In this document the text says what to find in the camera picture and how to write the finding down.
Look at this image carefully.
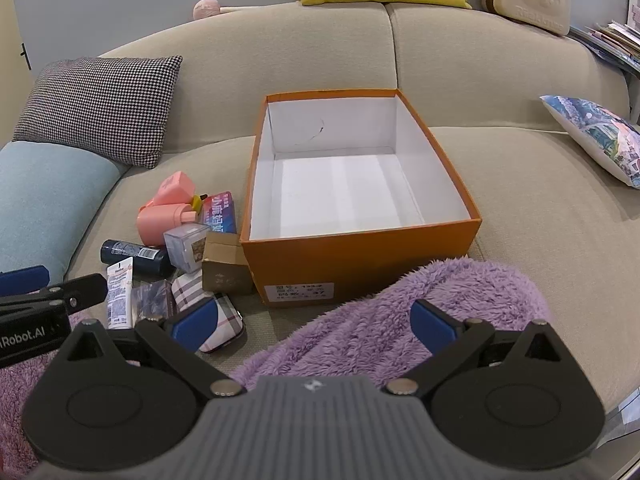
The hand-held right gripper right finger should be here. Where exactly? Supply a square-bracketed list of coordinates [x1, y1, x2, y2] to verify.
[385, 299, 576, 397]

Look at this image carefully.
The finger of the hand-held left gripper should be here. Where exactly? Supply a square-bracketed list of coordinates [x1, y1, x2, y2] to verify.
[0, 274, 109, 313]
[0, 265, 51, 297]

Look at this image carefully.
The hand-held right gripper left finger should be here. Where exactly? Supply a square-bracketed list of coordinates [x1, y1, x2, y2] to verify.
[52, 297, 247, 401]

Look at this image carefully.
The plaid case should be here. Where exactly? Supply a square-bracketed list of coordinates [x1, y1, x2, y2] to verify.
[170, 272, 246, 354]

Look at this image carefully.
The white tube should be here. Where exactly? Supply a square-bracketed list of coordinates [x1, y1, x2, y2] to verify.
[106, 256, 135, 331]

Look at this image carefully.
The clear bag of black clips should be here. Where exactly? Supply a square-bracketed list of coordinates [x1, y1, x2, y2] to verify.
[131, 280, 176, 322]

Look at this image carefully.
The brown gold box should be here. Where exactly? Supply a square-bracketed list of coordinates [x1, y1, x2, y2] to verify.
[201, 231, 254, 295]

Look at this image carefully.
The dark blue bottle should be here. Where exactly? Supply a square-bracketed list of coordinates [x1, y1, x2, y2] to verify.
[100, 239, 176, 278]

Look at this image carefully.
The orange cardboard shoe box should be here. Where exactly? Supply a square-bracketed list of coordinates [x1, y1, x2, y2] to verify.
[240, 88, 482, 307]

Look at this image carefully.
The clear plastic box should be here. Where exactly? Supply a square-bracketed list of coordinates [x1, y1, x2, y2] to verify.
[163, 222, 211, 275]

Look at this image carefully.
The pink cylinder bottle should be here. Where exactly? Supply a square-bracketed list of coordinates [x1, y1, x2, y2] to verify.
[137, 201, 199, 247]

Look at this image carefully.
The blue and red tin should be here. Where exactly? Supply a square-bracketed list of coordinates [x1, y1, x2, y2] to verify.
[200, 191, 238, 235]

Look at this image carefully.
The pink square pump bottle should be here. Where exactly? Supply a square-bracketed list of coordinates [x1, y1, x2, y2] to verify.
[139, 171, 197, 211]

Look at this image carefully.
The purple fuzzy garment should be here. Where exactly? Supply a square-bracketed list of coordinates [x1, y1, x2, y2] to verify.
[0, 257, 557, 478]

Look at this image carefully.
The light blue cushion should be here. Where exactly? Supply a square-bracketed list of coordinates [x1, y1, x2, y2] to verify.
[0, 140, 123, 286]

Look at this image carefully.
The houndstooth cushion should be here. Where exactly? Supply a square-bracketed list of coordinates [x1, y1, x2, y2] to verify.
[12, 56, 183, 168]

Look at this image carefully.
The printed picture cushion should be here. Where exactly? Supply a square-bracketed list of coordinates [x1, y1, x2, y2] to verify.
[540, 95, 640, 188]

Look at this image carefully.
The pink plush toy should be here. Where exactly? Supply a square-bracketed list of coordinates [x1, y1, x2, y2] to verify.
[193, 0, 251, 21]

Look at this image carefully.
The stack of books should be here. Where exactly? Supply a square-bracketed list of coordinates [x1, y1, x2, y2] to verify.
[570, 5, 640, 78]

